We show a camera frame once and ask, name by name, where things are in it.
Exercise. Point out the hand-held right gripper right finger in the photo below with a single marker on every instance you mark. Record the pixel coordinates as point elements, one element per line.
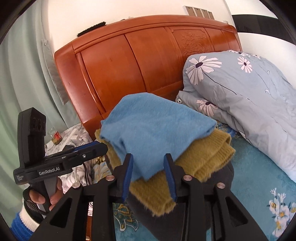
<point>171,180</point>

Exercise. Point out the person's left forearm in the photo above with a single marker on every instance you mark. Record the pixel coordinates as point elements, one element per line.
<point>23,226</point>

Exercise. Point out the black brush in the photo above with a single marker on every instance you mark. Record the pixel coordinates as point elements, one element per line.
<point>92,28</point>

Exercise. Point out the blue fleece garment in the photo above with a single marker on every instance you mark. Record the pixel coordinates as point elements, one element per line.
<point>150,129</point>

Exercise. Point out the teal floral blanket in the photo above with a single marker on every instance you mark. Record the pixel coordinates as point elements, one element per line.
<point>249,185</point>

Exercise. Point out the green knit sweater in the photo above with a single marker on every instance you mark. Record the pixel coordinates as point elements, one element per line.
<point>203,148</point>

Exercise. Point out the pale green curtain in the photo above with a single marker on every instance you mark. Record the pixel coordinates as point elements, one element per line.
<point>27,81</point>

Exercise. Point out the glass jar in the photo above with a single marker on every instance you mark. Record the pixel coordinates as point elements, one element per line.
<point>56,138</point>

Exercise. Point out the orange wooden headboard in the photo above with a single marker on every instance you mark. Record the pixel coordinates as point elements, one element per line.
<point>138,58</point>

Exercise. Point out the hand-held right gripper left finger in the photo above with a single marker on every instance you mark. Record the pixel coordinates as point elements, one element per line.
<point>127,176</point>

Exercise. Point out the white floral cloth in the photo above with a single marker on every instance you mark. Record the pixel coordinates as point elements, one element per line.
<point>69,178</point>

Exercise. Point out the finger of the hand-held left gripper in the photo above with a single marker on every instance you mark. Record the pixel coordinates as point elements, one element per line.
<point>87,145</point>
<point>97,150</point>

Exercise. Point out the white wardrobe with black stripe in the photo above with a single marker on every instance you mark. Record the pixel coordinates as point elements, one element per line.
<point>266,46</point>

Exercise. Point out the grey-blue daisy print duvet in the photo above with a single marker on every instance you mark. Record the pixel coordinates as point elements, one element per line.
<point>242,97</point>

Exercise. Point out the white box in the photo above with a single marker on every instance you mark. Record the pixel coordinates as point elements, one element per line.
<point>74,136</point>

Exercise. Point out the beige wall frame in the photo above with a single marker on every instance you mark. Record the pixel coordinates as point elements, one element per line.
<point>197,12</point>
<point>210,15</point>
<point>204,13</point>
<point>188,10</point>

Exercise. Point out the person's left hand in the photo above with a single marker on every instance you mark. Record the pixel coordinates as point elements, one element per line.
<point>56,194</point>

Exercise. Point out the dark grey garment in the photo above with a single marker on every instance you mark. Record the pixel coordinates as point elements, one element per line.
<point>161,227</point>

